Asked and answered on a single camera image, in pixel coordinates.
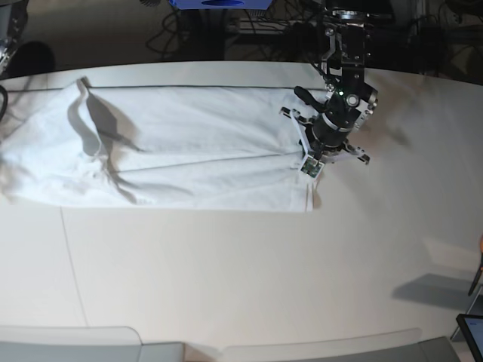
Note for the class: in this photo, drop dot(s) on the white T-shirt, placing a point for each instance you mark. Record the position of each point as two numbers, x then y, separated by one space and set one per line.
200 148

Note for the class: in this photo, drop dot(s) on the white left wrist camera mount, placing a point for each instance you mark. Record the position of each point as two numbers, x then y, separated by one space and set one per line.
312 164

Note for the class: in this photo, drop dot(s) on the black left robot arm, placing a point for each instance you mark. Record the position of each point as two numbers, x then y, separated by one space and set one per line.
350 100

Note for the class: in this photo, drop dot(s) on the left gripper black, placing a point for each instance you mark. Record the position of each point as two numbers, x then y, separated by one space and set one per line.
325 136

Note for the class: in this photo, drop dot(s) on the black tripod leg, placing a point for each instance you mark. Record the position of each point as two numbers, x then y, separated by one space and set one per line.
479 271

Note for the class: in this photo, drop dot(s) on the blue box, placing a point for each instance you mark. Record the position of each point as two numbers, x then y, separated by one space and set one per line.
221 4

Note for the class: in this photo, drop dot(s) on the grey chair left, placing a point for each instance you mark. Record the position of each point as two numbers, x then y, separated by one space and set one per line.
84 344

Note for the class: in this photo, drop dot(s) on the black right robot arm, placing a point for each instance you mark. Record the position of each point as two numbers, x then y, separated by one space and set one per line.
14 18

